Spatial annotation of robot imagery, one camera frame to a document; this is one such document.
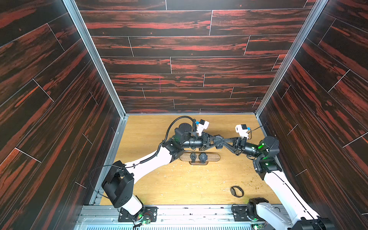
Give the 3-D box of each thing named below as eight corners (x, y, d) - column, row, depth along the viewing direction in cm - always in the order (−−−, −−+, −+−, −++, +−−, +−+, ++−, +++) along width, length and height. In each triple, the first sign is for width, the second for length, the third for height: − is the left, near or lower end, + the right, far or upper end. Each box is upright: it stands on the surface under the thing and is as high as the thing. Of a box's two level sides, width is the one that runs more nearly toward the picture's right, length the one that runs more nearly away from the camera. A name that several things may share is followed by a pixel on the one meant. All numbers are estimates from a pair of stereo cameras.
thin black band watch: (231, 197, 81) (232, 196, 79) (229, 187, 85) (230, 186, 82) (243, 197, 81) (244, 196, 79) (240, 187, 85) (242, 186, 82)
